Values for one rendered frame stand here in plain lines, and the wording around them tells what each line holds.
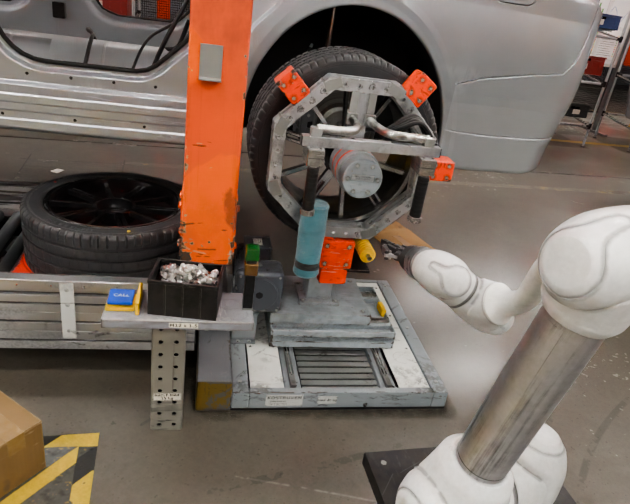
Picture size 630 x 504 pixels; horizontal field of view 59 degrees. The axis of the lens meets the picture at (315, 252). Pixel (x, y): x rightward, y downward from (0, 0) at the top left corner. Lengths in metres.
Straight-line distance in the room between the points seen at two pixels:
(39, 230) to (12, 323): 0.32
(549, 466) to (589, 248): 0.61
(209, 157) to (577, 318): 1.14
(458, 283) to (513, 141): 1.29
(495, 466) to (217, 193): 1.08
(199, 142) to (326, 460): 1.07
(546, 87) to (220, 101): 1.40
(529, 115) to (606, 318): 1.73
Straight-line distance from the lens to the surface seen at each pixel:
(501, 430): 1.05
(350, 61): 1.88
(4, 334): 2.16
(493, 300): 1.39
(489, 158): 2.50
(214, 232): 1.77
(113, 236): 2.03
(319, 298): 2.26
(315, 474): 1.89
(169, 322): 1.67
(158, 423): 1.99
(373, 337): 2.26
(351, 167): 1.72
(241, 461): 1.89
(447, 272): 1.31
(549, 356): 0.94
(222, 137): 1.66
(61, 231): 2.08
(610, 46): 8.46
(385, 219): 1.98
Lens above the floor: 1.39
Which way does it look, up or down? 26 degrees down
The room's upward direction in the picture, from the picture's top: 9 degrees clockwise
